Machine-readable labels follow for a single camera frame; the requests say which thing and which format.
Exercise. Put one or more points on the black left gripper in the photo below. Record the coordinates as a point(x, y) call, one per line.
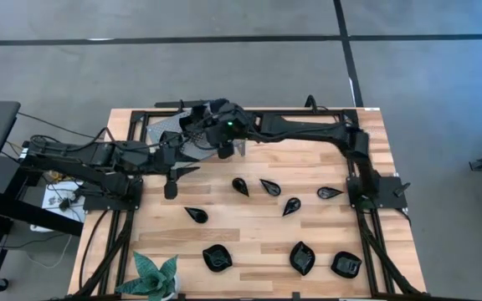
point(170, 163)

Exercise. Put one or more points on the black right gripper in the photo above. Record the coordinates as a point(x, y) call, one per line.
point(226, 125)

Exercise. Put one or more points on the black teardrop mini plate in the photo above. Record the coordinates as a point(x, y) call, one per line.
point(198, 216)
point(328, 192)
point(241, 187)
point(293, 205)
point(272, 189)

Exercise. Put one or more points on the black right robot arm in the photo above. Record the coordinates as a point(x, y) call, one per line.
point(308, 127)

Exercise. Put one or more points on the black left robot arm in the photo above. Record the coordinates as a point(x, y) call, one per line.
point(98, 156)

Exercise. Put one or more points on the black bar behind table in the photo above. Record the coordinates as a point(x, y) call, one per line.
point(165, 104)

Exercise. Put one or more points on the grey perforated metal riser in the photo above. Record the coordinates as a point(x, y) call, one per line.
point(159, 127)

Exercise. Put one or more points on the long black floor tape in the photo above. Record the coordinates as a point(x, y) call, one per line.
point(224, 39)

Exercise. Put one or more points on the green leafy plant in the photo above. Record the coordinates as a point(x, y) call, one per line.
point(151, 276)

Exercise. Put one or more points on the white plant pot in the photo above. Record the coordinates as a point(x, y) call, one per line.
point(177, 284)

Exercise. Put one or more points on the white power strip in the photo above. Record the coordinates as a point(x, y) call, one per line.
point(52, 205)

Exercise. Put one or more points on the small white label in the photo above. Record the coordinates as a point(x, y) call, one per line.
point(372, 109)

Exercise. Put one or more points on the black clamp lever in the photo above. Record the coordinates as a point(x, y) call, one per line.
point(402, 189)

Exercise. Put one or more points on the black caster wheel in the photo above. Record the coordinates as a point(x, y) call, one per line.
point(0, 285)

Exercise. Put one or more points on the black aluminium table frame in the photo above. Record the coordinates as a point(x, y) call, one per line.
point(137, 117)

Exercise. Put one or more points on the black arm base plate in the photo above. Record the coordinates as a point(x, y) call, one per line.
point(98, 204)
point(391, 196)

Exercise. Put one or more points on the black desk frame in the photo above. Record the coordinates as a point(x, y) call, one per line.
point(36, 217)

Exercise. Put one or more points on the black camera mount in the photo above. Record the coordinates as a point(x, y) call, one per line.
point(295, 297)

